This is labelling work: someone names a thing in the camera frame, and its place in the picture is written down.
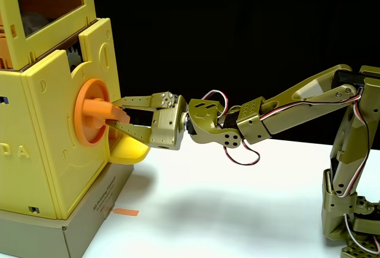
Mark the yellow dispensing tray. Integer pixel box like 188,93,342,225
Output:
108,130,151,165

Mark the grey plastic gear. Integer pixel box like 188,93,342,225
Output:
66,46,84,70

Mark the orange vending machine knob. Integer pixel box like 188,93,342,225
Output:
74,78,131,147

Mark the red white black wrist cable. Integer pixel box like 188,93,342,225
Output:
204,90,262,166

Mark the clear tape piece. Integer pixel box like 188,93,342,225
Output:
102,203,116,220

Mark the yellow capsule vending machine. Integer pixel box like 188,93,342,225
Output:
0,0,128,221

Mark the clear capsule ball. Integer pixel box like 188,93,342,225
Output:
23,14,45,34

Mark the orange tape strip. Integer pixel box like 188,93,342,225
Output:
113,207,140,217

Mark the brown cardboard box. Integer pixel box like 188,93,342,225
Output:
0,162,135,258

